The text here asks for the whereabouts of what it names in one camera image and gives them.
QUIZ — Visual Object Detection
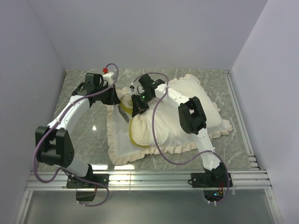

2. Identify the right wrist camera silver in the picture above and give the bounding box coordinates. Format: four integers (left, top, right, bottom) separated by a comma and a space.
128, 85, 144, 95

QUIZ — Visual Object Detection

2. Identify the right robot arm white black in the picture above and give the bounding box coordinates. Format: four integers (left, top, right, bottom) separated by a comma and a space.
132, 73, 230, 188

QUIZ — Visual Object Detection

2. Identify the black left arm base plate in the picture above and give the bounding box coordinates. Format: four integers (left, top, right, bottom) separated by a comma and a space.
66, 174, 109, 202

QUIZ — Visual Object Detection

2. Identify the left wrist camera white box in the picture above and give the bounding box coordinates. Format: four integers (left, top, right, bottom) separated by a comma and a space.
103, 68, 117, 85

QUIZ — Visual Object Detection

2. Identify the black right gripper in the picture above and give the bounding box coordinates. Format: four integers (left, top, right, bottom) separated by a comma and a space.
132, 92, 155, 118

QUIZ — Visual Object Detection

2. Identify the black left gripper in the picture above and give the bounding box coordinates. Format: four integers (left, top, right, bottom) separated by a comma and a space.
95, 83, 121, 105

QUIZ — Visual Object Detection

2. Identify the aluminium mounting rail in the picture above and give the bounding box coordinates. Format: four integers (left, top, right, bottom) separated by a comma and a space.
25, 170, 272, 191

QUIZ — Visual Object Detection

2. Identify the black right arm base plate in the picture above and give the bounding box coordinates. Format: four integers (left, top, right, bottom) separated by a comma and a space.
190, 172, 234, 203

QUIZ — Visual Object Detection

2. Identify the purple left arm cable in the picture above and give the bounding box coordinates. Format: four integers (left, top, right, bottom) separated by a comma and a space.
33, 63, 119, 207

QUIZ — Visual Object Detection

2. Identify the cream pillow with yellow edge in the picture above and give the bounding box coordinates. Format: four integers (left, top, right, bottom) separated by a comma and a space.
119, 94, 150, 148

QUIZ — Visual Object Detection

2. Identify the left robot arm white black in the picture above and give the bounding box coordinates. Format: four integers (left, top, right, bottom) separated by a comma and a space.
32, 69, 120, 188

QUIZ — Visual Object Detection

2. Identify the white pillowcase with peach ruffles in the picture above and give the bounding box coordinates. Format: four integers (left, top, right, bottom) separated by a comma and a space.
107, 74, 232, 165

